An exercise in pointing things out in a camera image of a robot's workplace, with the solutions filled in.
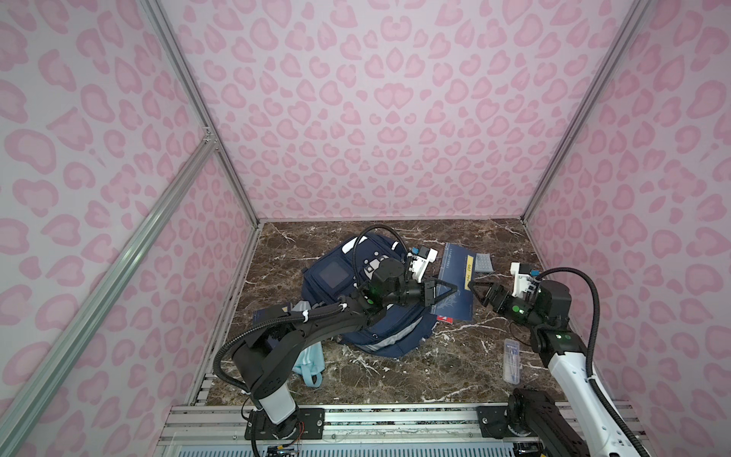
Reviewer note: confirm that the blue book yellow label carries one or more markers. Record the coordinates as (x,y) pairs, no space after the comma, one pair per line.
(457,268)

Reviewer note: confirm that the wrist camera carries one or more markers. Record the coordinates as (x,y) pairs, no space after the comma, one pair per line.
(420,259)
(524,280)

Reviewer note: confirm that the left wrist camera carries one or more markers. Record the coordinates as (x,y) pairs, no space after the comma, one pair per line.
(420,259)

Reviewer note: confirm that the teal pencil case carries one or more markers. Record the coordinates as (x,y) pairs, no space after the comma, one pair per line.
(310,365)

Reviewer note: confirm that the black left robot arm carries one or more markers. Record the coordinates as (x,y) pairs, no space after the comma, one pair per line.
(259,360)

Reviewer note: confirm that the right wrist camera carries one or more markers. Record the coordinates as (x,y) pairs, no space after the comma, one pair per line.
(524,280)

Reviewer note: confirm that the clear plastic ruler case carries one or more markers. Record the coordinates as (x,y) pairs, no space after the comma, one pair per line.
(512,362)

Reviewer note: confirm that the left aluminium corner post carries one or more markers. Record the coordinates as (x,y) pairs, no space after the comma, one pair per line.
(159,21)

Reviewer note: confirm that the light blue calculator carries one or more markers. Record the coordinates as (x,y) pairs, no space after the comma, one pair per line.
(483,263)

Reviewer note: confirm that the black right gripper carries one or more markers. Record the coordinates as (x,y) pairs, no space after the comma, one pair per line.
(502,300)

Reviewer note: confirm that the aluminium corner post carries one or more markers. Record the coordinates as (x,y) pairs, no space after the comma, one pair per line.
(159,21)
(631,26)

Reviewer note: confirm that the right aluminium corner post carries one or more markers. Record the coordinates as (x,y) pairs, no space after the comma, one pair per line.
(631,26)

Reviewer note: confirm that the left diagonal aluminium strut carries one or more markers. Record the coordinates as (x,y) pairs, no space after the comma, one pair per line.
(33,399)

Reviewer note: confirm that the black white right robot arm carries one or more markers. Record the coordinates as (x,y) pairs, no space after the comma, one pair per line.
(569,360)

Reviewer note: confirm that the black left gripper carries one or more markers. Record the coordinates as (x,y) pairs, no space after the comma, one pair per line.
(428,291)

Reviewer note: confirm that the navy blue backpack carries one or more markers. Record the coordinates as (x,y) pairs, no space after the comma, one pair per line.
(402,329)

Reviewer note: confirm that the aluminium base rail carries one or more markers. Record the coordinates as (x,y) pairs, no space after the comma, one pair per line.
(349,430)

